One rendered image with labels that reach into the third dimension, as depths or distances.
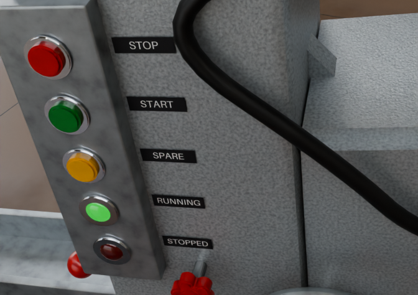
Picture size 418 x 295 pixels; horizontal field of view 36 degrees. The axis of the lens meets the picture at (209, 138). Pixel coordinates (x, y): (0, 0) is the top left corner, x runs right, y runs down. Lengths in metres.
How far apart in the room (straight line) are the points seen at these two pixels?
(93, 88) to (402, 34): 0.29
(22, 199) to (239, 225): 2.22
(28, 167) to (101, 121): 2.40
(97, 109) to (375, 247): 0.26
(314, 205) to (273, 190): 0.04
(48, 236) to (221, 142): 0.47
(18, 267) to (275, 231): 0.45
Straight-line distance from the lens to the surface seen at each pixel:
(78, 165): 0.52
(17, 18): 0.46
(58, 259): 0.89
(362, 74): 0.55
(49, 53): 0.46
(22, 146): 3.03
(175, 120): 0.49
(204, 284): 0.57
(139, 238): 0.57
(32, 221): 0.91
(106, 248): 0.58
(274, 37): 0.43
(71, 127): 0.49
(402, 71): 0.55
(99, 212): 0.55
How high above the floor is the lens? 1.69
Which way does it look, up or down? 38 degrees down
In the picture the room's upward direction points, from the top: 10 degrees counter-clockwise
